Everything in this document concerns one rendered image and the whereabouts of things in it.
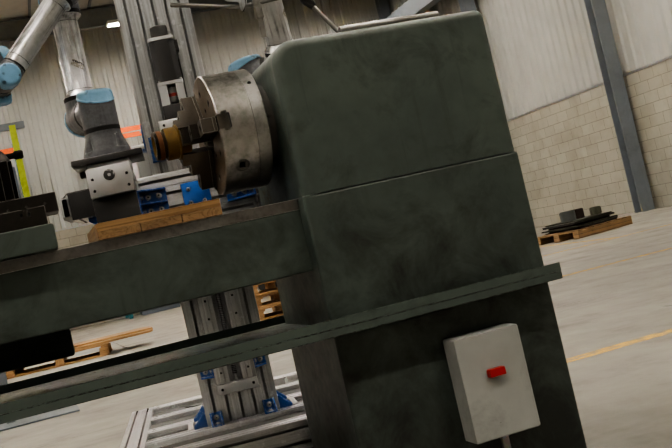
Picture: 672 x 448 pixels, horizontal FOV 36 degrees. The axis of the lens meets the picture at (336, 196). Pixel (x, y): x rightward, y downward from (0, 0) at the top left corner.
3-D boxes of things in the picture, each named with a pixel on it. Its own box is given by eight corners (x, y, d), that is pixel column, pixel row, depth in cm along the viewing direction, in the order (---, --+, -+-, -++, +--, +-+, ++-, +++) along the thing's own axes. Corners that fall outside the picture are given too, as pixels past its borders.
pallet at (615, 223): (589, 231, 1536) (583, 205, 1537) (632, 223, 1472) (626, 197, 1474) (536, 246, 1463) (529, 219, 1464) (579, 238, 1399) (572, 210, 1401)
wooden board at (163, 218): (199, 225, 284) (196, 211, 284) (222, 214, 249) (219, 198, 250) (90, 249, 275) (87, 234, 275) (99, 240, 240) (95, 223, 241)
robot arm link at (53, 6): (98, -26, 334) (19, 94, 316) (88, -15, 343) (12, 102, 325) (67, -48, 330) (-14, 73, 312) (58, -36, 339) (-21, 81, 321)
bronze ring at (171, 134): (182, 126, 272) (148, 132, 269) (188, 119, 263) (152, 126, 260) (190, 160, 271) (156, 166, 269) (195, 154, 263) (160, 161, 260)
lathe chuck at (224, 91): (238, 185, 288) (218, 73, 284) (267, 192, 259) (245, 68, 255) (207, 191, 286) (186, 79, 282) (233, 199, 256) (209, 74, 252)
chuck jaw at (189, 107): (216, 132, 273) (204, 101, 280) (216, 119, 270) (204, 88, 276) (175, 140, 270) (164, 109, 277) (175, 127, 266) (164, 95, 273)
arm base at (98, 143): (87, 165, 338) (80, 136, 338) (132, 155, 340) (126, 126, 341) (82, 160, 323) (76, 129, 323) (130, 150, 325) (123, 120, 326)
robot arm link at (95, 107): (89, 127, 324) (80, 85, 324) (77, 135, 335) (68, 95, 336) (125, 122, 330) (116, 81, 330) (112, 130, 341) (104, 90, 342)
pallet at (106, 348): (113, 349, 1299) (110, 338, 1300) (111, 354, 1216) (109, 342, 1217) (14, 373, 1274) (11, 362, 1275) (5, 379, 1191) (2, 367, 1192)
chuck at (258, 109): (250, 182, 289) (230, 71, 285) (280, 189, 260) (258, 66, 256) (238, 185, 288) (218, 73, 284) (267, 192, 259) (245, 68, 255)
